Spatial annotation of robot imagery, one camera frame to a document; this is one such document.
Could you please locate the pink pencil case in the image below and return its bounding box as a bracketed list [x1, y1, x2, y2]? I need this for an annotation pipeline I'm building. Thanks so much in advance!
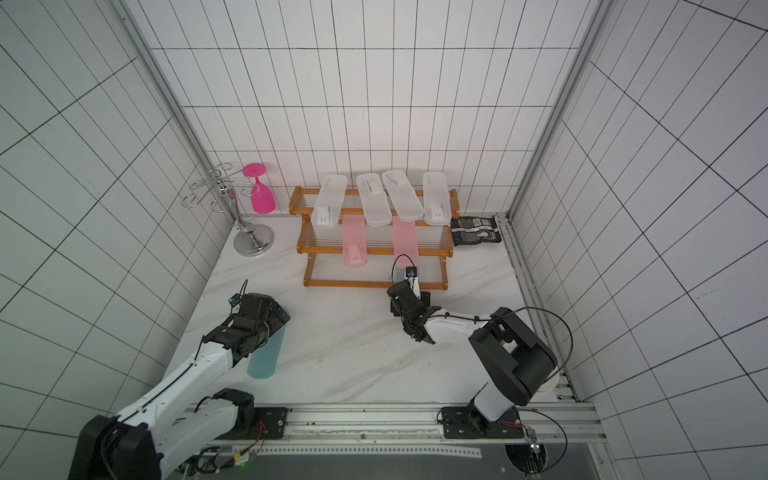
[342, 215, 368, 267]
[392, 217, 419, 270]

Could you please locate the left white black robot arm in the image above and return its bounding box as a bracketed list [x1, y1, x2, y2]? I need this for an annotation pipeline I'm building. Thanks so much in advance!
[68, 293, 290, 479]

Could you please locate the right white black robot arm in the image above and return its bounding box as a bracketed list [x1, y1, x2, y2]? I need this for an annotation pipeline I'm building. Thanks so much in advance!
[387, 280, 563, 439]

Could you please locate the orange wooden three-tier shelf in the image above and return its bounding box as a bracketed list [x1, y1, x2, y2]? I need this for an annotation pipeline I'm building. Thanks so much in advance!
[289, 186, 454, 290]

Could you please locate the silver metal glass rack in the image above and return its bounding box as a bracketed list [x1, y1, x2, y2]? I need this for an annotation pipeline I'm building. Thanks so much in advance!
[182, 163, 275, 257]

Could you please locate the black patterned pouch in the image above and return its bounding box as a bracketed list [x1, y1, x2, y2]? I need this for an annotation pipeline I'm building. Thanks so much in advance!
[451, 216, 502, 246]

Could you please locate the pink plastic wine glass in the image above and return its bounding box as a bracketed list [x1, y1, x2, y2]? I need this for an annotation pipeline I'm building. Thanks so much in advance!
[243, 163, 277, 215]

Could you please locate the white egg-shaped object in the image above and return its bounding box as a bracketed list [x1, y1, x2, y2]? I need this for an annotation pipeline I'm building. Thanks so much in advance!
[537, 367, 561, 393]

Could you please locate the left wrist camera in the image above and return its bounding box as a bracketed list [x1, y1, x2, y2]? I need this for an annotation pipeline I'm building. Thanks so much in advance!
[228, 279, 249, 313]

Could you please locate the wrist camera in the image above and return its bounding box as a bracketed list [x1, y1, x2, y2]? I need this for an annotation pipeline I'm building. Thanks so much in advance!
[228, 279, 249, 313]
[404, 266, 421, 298]

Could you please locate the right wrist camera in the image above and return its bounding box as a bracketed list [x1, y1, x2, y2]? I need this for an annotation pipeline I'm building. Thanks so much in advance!
[404, 266, 421, 298]

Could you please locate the aluminium mounting rail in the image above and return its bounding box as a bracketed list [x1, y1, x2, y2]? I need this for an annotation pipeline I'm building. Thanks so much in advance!
[122, 400, 607, 460]

